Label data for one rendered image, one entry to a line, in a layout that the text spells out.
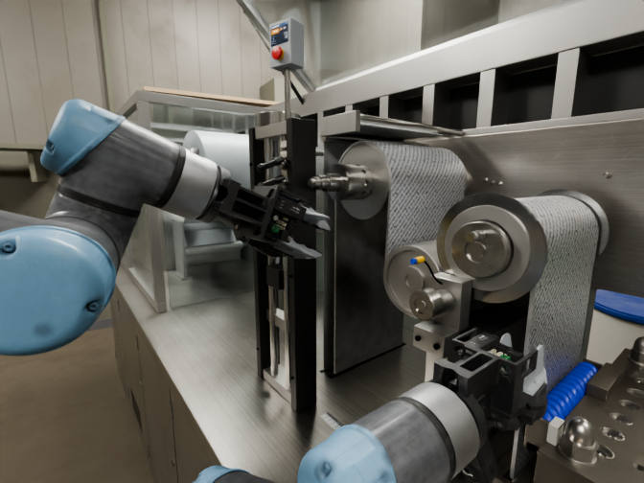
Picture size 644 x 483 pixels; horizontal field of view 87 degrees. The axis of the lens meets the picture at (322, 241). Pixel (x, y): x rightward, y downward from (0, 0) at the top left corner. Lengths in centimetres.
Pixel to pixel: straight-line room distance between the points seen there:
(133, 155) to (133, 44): 333
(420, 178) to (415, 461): 48
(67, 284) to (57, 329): 3
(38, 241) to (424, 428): 30
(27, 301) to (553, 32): 87
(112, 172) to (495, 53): 78
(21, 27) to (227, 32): 156
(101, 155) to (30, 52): 332
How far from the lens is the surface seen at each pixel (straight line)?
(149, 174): 39
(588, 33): 85
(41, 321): 26
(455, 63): 96
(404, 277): 59
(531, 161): 83
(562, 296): 60
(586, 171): 80
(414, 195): 65
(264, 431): 70
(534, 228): 48
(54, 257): 25
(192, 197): 40
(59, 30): 372
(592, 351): 256
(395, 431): 31
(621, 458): 57
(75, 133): 38
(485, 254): 49
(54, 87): 362
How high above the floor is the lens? 134
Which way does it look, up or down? 10 degrees down
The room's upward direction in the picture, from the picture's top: straight up
